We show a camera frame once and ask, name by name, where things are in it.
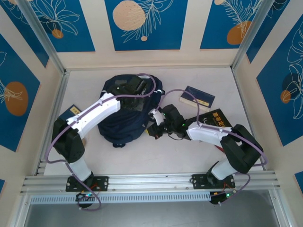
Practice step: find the blue book with yellow label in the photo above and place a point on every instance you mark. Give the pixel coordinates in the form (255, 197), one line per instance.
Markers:
(68, 112)
(206, 98)

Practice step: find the aluminium frame post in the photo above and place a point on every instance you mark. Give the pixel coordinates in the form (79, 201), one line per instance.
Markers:
(43, 35)
(254, 35)

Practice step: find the navy blue backpack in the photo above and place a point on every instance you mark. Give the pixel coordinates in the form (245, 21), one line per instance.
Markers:
(118, 127)

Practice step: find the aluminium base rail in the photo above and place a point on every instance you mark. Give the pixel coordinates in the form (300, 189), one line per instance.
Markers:
(146, 180)

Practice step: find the blue floral wall panel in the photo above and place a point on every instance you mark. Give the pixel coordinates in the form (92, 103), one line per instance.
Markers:
(267, 42)
(28, 40)
(272, 106)
(165, 35)
(213, 23)
(82, 42)
(23, 71)

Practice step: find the black book with gold text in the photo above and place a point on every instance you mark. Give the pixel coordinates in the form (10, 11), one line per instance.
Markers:
(217, 118)

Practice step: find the black controller board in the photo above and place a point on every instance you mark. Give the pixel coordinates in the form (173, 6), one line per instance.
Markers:
(219, 197)
(85, 196)

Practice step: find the red case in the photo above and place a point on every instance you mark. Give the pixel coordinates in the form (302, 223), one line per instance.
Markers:
(219, 148)

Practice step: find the aluminium side rail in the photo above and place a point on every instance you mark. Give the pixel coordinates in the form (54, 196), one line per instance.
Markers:
(245, 106)
(59, 99)

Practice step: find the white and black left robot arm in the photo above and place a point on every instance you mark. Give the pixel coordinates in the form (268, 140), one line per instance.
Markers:
(94, 113)

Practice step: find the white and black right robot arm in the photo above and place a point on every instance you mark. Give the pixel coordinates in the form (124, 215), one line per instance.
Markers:
(208, 133)

